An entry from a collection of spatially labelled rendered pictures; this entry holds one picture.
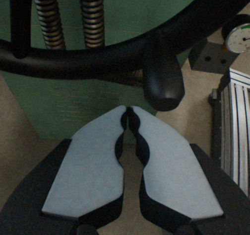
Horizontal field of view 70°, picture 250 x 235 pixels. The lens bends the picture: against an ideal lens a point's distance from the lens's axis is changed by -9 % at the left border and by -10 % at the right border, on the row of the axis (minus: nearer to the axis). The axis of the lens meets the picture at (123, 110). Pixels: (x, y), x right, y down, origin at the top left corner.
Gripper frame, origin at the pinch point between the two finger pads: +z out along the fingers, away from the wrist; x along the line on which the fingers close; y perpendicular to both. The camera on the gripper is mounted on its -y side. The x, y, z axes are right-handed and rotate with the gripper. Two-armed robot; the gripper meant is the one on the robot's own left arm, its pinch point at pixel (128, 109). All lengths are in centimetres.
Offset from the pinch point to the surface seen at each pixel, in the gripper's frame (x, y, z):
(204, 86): 49, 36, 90
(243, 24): 17.2, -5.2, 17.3
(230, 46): 17.3, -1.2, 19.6
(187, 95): 38, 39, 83
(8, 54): -10.4, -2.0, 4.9
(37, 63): -7.9, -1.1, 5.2
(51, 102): -20.0, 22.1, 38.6
